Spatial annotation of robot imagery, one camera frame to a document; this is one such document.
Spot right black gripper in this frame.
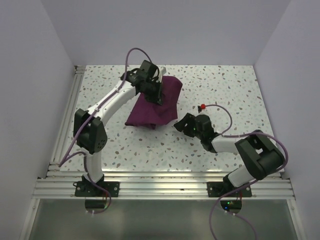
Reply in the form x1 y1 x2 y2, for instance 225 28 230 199
173 112 204 140

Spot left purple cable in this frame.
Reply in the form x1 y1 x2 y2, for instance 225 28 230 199
58 47 153 215

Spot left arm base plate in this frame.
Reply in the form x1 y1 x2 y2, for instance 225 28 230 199
73 181 120 198

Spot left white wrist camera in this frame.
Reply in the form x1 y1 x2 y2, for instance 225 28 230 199
158 66 167 76

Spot aluminium frame rails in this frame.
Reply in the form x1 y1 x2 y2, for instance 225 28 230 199
21 65 306 240

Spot purple cloth mat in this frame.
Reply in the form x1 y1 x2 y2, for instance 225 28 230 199
125 76 183 130

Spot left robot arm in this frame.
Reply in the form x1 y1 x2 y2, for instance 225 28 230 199
73 60 167 197

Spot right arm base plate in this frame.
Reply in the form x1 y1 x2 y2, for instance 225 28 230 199
206 181 253 198

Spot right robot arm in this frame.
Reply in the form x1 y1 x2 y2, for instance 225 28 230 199
174 113 286 197

